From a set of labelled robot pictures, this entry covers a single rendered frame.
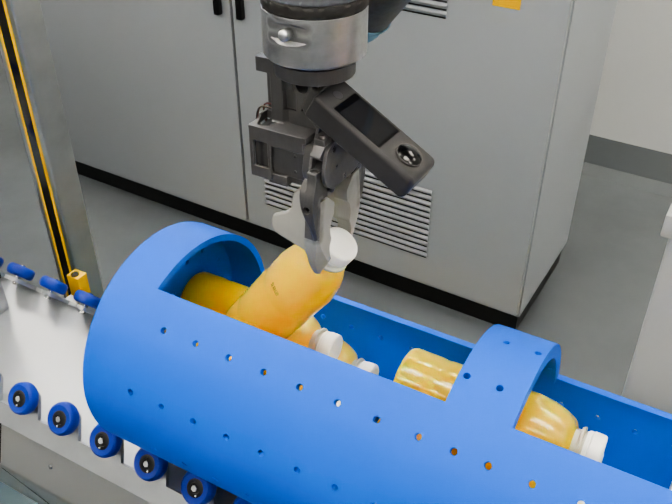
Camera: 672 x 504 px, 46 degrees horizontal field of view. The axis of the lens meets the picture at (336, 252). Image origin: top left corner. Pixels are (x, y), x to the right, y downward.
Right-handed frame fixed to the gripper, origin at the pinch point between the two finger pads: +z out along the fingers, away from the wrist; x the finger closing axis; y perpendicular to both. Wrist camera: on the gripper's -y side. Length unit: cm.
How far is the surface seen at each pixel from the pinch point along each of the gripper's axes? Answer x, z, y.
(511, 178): -143, 70, 23
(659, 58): -270, 73, 5
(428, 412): 7.5, 8.6, -14.1
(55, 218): -30, 38, 80
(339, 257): 1.6, -0.8, -1.3
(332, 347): -4.5, 17.7, 3.0
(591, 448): 0.8, 12.3, -28.1
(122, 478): 11.7, 37.6, 25.2
